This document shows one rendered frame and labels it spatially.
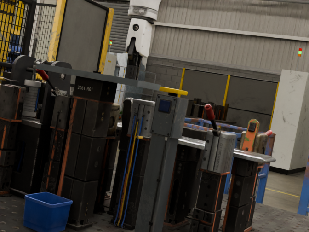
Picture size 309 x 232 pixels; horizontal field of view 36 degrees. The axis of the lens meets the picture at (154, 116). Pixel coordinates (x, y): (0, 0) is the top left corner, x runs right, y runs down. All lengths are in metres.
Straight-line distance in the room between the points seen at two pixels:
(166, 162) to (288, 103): 8.28
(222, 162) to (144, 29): 0.44
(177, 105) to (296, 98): 8.25
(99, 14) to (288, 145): 5.25
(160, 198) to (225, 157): 0.23
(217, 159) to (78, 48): 3.91
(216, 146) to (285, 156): 8.13
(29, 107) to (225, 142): 0.73
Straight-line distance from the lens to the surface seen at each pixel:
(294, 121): 9.46
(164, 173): 1.29
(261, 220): 2.04
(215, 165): 1.39
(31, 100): 1.74
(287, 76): 9.56
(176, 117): 1.27
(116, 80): 1.32
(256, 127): 1.70
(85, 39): 5.25
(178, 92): 1.27
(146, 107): 1.48
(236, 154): 1.49
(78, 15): 5.12
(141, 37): 1.33
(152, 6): 1.37
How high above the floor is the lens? 1.15
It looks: 3 degrees down
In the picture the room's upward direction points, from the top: 10 degrees clockwise
